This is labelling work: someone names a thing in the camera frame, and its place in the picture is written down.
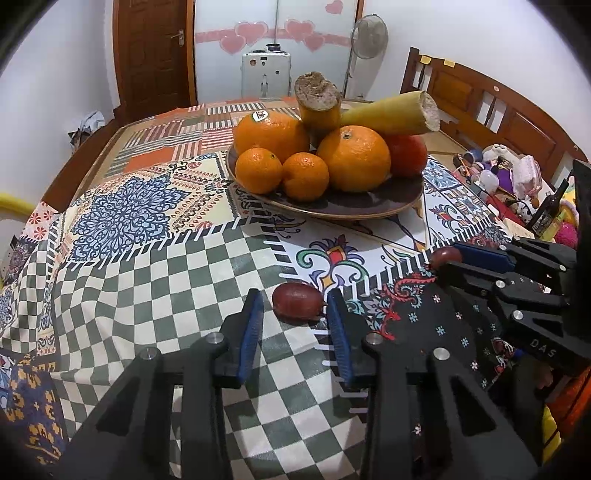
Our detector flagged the yellow chair back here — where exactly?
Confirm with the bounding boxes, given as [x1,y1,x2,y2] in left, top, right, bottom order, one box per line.
[0,191,31,223]

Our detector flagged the red tomato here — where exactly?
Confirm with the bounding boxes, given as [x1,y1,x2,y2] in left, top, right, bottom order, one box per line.
[382,133,428,178]

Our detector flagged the brown wooden door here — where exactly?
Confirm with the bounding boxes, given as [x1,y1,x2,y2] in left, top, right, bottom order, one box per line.
[113,0,199,126]

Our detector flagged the pink heart decals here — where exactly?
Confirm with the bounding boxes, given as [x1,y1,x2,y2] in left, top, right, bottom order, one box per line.
[195,0,352,54]

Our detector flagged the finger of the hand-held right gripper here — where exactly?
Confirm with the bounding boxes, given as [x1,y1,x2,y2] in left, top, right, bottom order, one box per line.
[454,237,581,283]
[442,261,570,315]

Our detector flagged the large orange with sticker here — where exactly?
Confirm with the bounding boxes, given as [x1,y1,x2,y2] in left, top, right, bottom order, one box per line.
[233,111,310,164]

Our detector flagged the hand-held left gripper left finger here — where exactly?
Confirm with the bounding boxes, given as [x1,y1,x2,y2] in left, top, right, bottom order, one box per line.
[60,288,265,480]

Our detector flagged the yellow plush toy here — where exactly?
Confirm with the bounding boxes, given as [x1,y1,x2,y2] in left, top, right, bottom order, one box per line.
[553,185,581,248]

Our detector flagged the small orange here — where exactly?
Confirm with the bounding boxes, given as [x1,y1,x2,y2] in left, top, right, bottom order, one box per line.
[282,152,331,202]
[235,148,284,195]

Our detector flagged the yellow sugarcane piece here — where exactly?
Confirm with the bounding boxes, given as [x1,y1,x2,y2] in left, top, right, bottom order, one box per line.
[294,71,343,140]
[340,91,441,137]

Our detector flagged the pink quilted pouch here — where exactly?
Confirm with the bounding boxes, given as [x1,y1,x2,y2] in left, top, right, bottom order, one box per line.
[512,155,544,199]

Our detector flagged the patchwork printed tablecloth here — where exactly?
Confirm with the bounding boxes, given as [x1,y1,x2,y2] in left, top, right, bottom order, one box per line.
[0,102,525,480]

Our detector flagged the red jujube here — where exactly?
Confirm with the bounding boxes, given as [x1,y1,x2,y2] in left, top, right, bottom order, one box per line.
[272,283,327,323]
[429,246,463,271]

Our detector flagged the white boxy appliance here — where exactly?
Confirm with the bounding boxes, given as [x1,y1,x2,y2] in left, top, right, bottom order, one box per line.
[241,43,293,100]

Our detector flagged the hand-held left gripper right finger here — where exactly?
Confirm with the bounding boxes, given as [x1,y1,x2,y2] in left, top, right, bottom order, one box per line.
[325,288,541,480]

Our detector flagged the purple doll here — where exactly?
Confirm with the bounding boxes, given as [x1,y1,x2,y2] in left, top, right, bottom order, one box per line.
[496,165,516,195]

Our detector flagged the white standing fan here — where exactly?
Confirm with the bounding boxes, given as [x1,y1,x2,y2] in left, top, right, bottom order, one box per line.
[344,14,389,100]

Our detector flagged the dark brown round plate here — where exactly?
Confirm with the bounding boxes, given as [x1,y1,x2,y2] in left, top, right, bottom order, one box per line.
[226,138,425,219]

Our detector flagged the medium orange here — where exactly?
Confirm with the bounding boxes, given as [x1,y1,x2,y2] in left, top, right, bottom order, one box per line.
[316,126,393,193]

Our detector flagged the frosted glass sliding door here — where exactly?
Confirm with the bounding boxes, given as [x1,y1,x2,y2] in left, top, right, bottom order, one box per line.
[193,0,362,100]

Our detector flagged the grey clothes pile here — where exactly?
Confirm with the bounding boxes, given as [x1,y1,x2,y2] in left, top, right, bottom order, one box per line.
[68,110,108,149]

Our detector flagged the dark glass bottle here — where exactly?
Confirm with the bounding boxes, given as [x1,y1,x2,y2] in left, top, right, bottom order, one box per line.
[526,179,570,241]

